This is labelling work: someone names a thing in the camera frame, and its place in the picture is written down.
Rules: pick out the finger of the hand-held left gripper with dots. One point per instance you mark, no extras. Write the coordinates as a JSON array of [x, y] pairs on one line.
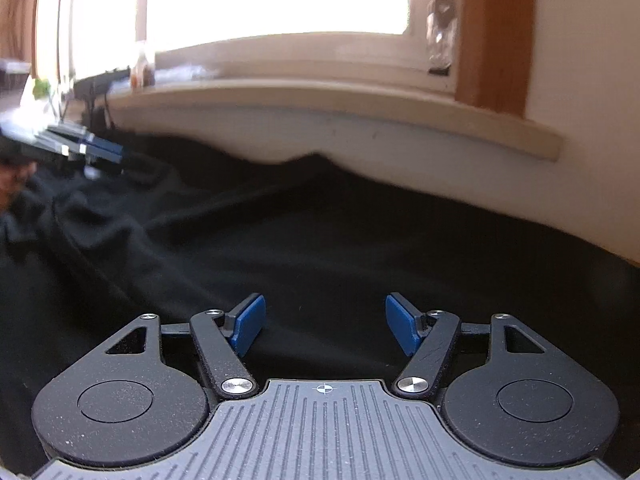
[[100, 154], [75, 137]]

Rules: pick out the black box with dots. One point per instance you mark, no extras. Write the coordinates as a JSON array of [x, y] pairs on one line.
[[102, 85]]

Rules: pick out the white container with green lid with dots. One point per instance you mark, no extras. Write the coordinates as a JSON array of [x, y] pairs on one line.
[[42, 89]]

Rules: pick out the person's left hand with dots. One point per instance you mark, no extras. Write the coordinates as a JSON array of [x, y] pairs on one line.
[[10, 185]]

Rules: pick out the black garment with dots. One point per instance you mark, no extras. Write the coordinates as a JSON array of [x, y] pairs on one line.
[[320, 240]]

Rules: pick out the beige window sill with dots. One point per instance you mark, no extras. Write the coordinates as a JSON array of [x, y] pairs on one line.
[[350, 110]]

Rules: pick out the wooden window trim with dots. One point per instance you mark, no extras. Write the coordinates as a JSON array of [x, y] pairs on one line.
[[495, 35]]

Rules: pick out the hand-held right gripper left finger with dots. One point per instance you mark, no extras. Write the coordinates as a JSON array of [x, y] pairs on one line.
[[247, 325]]

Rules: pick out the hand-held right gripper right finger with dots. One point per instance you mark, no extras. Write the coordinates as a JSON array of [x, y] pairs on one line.
[[402, 325]]

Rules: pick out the white bottle with orange label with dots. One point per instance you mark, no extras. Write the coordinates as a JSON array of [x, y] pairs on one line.
[[142, 72]]

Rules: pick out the white window frame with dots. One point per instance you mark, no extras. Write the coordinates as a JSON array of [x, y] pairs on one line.
[[280, 55]]

